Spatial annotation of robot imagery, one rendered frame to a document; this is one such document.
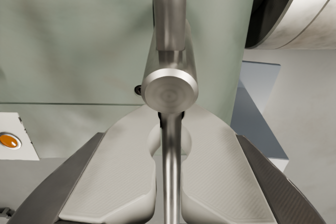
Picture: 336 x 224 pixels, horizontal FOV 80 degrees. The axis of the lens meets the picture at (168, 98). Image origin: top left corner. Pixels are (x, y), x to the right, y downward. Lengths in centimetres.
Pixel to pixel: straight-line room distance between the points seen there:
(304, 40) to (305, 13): 6
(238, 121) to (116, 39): 48
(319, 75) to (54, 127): 181
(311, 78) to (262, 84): 108
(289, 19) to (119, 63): 18
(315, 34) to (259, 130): 36
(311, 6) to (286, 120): 180
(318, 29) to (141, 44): 20
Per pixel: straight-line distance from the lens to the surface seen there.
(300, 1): 25
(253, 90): 83
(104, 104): 23
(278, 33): 28
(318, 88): 196
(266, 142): 57
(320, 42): 32
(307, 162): 249
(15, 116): 29
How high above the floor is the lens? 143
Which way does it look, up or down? 59 degrees down
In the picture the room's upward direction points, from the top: 175 degrees counter-clockwise
